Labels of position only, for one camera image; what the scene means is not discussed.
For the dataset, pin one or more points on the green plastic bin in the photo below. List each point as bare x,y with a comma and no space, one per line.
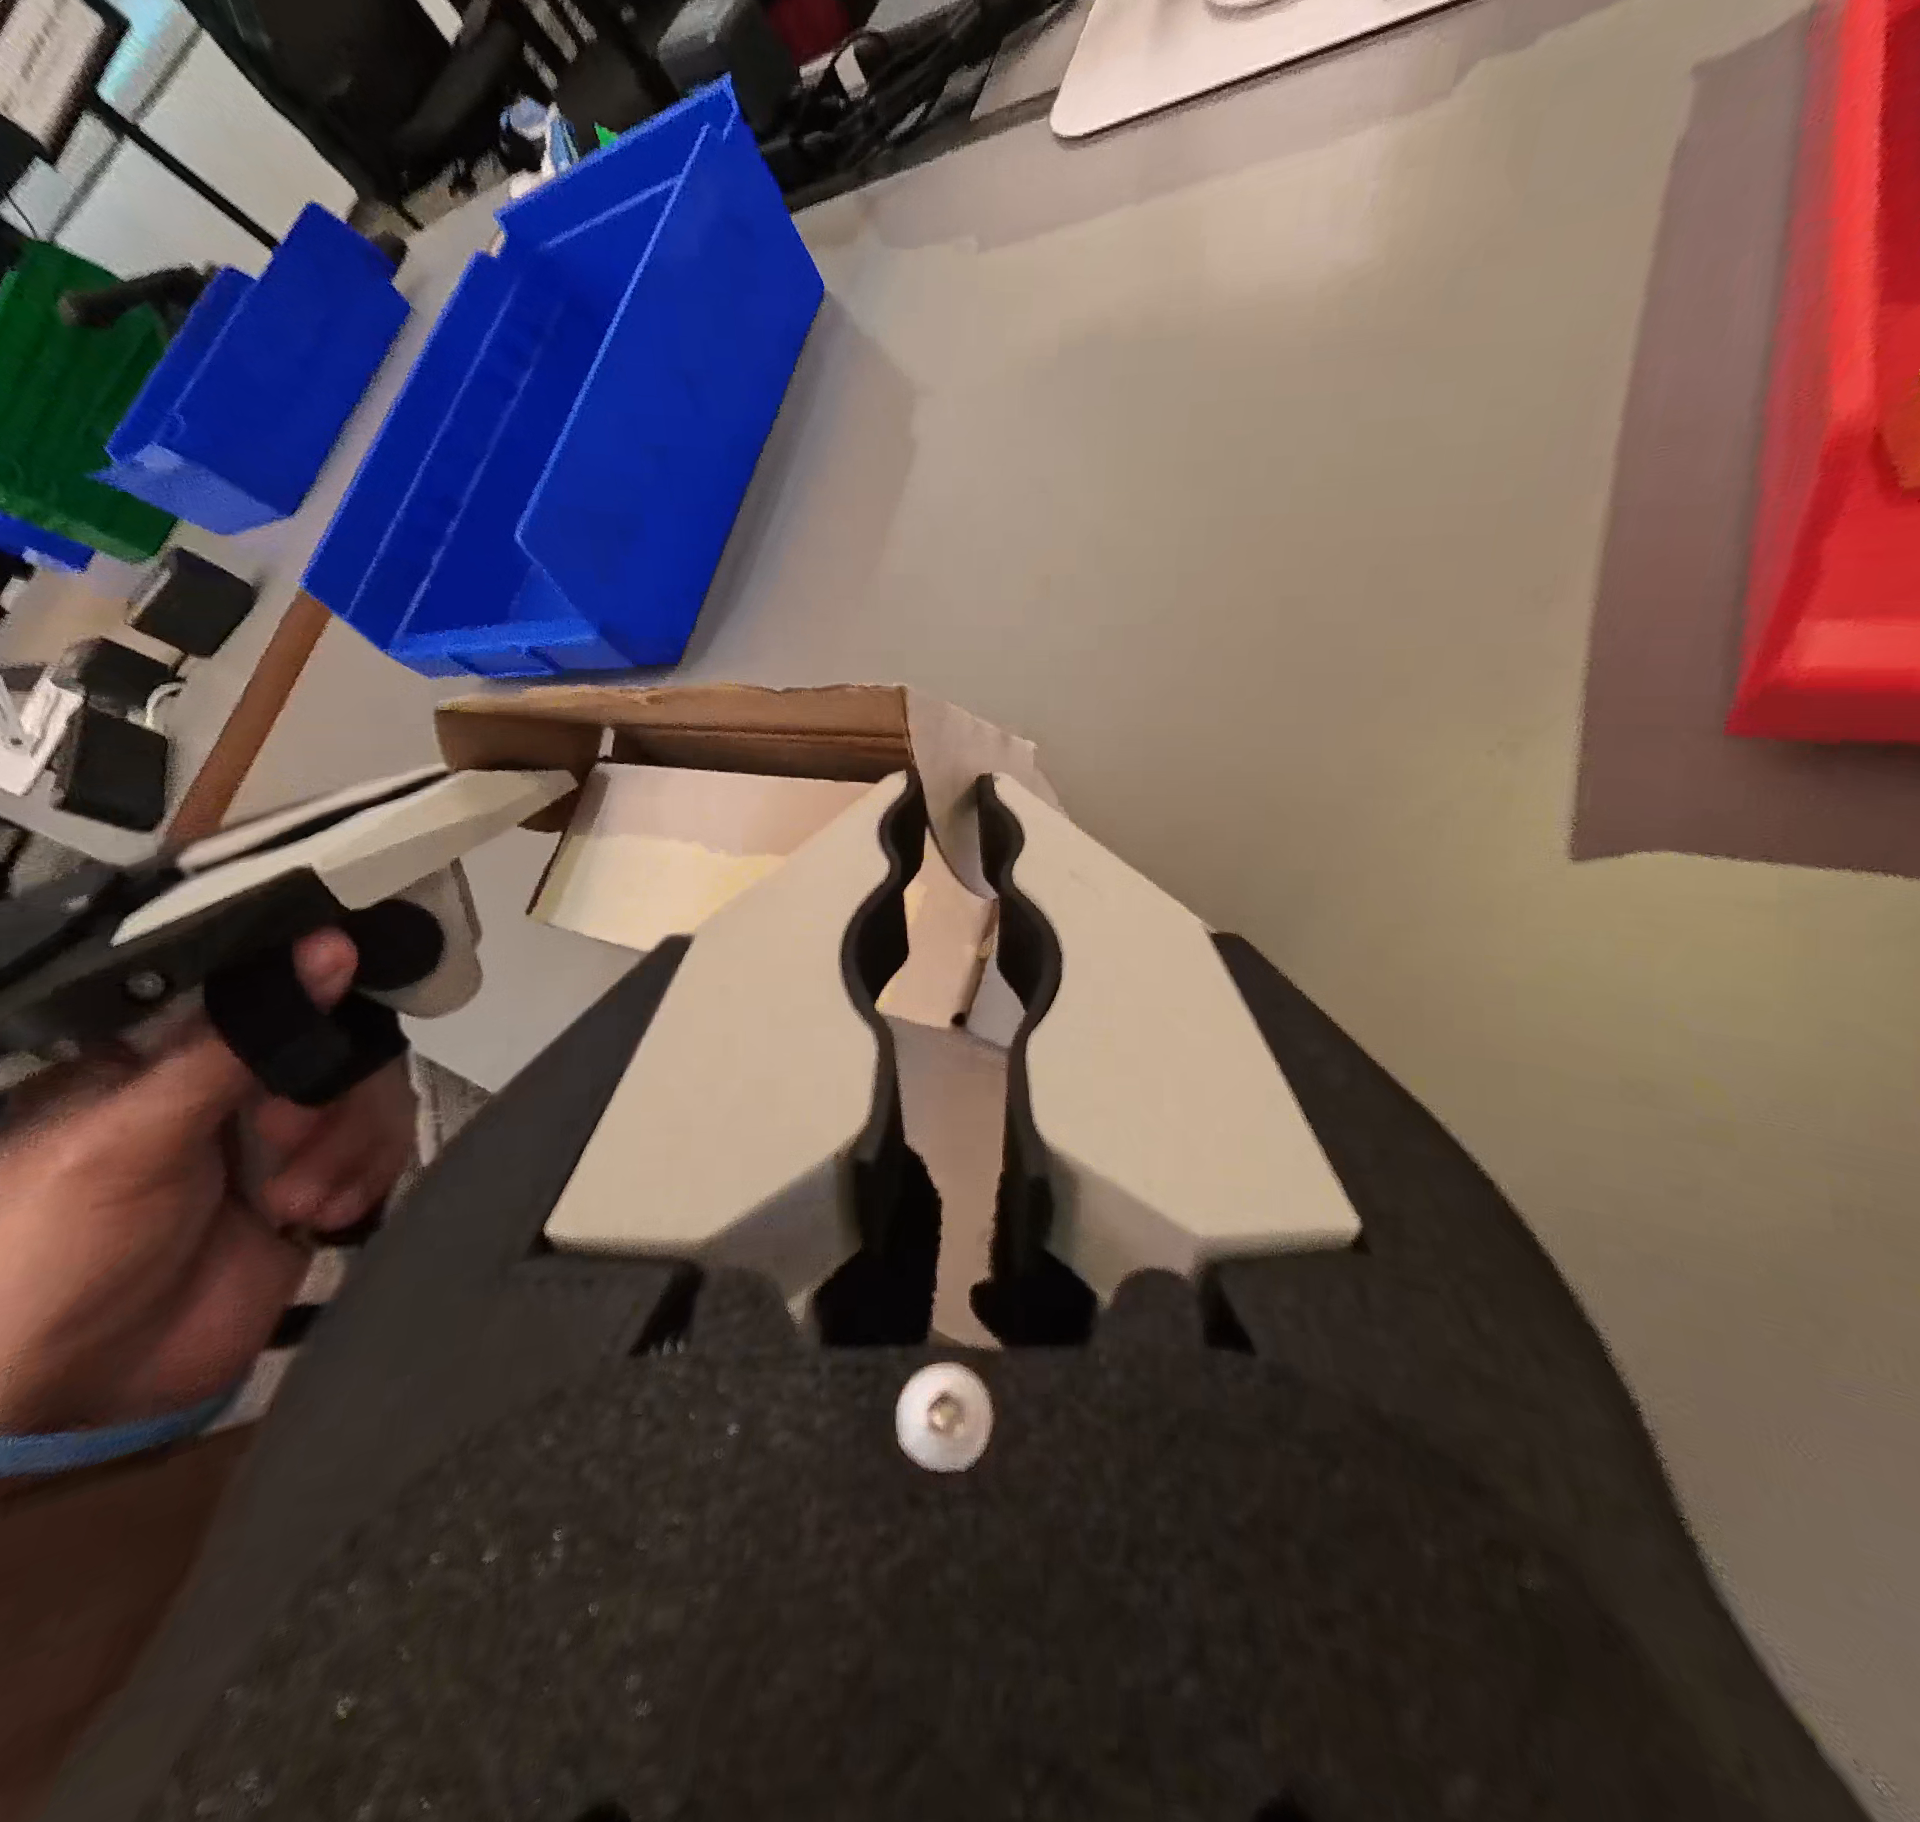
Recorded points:
62,397

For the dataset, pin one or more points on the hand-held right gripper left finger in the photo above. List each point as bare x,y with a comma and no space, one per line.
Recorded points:
720,1086

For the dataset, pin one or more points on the grey desk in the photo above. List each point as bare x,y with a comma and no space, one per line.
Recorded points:
1276,501

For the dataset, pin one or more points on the white desk mat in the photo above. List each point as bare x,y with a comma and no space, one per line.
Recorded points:
1276,52

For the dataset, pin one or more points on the black power adapter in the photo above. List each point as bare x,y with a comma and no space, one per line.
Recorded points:
192,600
128,680
113,772

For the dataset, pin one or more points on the large blue plastic bin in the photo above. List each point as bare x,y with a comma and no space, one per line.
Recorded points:
603,397

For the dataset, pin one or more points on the black framed sign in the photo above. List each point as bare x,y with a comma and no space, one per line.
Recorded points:
45,36

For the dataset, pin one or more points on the dark grey device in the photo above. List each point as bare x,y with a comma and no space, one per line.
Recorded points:
730,52

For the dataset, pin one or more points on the brown garment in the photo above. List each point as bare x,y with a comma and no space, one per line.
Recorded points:
75,1626

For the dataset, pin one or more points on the white power strip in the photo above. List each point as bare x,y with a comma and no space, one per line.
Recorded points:
33,734

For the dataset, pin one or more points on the black office chair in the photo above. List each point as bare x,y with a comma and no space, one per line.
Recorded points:
344,36

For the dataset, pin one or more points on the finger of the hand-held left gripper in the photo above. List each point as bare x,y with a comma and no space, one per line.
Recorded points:
302,820
435,825

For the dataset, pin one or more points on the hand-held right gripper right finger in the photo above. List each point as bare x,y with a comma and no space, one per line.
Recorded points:
1185,1086

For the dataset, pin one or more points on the small blue plastic bin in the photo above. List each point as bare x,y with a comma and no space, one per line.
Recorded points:
257,384

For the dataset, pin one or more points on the white cardboard box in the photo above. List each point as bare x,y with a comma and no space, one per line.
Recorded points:
705,839

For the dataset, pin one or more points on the red plastic bin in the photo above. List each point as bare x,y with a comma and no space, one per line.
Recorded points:
1844,352

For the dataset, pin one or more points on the person's left hand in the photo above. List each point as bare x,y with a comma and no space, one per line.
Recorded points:
118,1237

